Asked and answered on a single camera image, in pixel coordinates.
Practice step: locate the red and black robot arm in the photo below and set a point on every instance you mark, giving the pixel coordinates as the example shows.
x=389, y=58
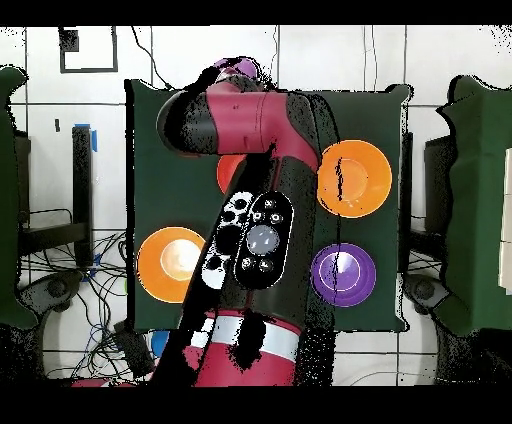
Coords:
x=248, y=120

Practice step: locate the blue plastic cup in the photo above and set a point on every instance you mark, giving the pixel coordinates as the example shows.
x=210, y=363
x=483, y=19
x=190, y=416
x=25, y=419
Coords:
x=159, y=342

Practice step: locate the purple plastic bowl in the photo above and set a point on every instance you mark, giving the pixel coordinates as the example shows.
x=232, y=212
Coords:
x=352, y=276

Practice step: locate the red plastic bowl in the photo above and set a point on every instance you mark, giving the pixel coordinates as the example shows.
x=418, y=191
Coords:
x=228, y=170

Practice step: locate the purple plastic cup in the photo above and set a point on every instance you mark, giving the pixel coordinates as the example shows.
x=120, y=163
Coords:
x=244, y=67

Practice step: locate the black metal post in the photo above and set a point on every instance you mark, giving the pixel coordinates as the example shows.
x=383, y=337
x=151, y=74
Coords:
x=407, y=200

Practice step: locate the green cloth covered table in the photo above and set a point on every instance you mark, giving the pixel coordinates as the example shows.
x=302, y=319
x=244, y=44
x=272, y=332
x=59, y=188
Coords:
x=480, y=200
x=8, y=280

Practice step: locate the black metal frame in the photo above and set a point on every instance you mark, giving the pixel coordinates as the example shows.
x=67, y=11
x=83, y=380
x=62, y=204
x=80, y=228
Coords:
x=82, y=192

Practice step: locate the black power strip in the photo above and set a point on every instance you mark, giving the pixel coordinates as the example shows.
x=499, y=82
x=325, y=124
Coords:
x=134, y=354

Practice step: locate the dark green table cloth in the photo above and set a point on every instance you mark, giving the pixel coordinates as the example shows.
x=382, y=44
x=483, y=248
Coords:
x=168, y=180

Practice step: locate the large orange plastic bowl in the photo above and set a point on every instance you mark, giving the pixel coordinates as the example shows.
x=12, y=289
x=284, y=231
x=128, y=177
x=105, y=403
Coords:
x=360, y=178
x=164, y=280

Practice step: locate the black office chair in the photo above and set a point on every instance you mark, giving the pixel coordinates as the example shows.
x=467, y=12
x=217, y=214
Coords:
x=52, y=292
x=424, y=290

